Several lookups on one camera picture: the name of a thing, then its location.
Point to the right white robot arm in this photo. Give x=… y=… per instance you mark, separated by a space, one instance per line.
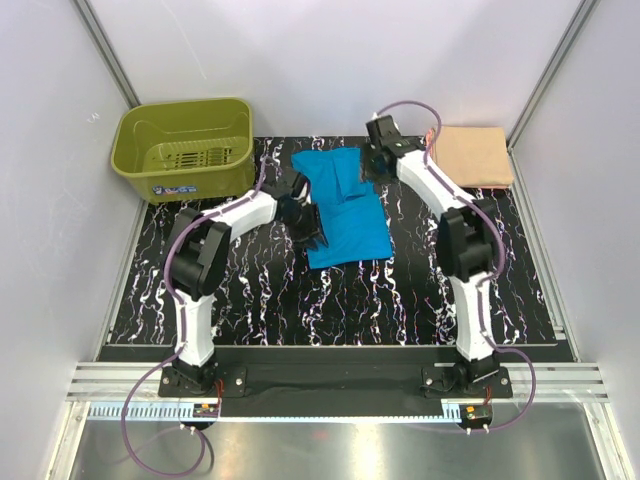
x=468 y=249

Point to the aluminium frame rail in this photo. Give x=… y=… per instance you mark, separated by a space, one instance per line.
x=554 y=382

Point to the folded peach t shirt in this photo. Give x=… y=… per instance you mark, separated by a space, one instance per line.
x=472 y=157

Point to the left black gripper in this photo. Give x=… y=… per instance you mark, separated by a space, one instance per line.
x=311 y=231

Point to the olive green plastic basket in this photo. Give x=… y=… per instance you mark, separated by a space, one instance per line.
x=186 y=150

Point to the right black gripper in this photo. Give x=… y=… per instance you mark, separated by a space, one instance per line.
x=367 y=153

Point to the blue t shirt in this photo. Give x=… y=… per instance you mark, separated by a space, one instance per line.
x=351 y=212

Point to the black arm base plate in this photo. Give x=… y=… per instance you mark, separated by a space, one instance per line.
x=237 y=380

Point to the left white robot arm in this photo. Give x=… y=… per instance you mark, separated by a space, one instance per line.
x=196 y=262

